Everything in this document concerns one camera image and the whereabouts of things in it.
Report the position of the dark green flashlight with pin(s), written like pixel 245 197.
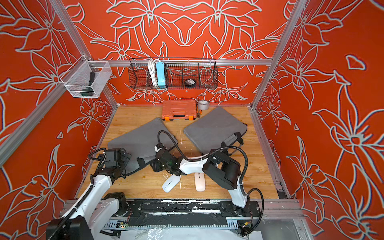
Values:
pixel 88 91

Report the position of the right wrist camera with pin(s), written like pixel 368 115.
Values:
pixel 158 147

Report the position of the grey laptop bag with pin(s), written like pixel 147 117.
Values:
pixel 140 144
pixel 216 129

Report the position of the orange tool case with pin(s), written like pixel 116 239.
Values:
pixel 179 109

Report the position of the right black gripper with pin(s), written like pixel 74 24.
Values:
pixel 157 163

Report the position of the small black square device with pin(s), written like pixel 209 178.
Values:
pixel 190 83

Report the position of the light blue power bank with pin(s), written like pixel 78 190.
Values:
pixel 160 67

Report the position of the pink computer mouse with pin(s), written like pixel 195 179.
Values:
pixel 200 182

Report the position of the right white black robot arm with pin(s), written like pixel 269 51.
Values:
pixel 218 166

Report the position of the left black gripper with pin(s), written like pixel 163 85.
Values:
pixel 124 159

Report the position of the grey duct tape roll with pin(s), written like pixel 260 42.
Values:
pixel 203 105

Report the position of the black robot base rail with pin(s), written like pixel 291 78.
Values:
pixel 206 214

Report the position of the white computer mouse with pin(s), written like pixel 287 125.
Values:
pixel 170 183

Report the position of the black wire wall basket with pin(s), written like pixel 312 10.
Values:
pixel 143 73

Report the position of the clear acrylic wall box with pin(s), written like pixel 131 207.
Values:
pixel 76 78

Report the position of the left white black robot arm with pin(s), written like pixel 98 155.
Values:
pixel 90 213

